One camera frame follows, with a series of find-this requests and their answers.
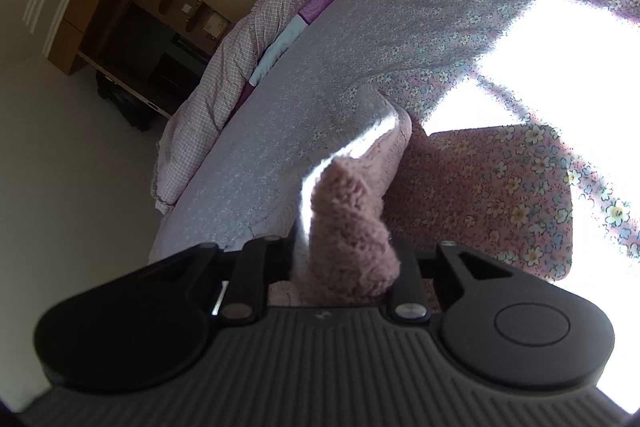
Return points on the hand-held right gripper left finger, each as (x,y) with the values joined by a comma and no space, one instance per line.
(255,272)

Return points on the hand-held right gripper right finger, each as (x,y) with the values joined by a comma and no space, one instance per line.
(411,282)

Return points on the pink knitted sweater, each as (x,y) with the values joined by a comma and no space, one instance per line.
(350,227)

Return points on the pink checkered quilt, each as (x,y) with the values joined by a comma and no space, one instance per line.
(235,57)

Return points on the black bag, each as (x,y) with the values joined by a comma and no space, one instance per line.
(122,99)

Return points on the bed with floral sheet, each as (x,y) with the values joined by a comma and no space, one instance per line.
(400,32)

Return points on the beige wall plate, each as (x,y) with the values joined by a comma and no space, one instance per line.
(216,27)

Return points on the white wall switch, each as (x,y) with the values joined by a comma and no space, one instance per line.
(186,7)

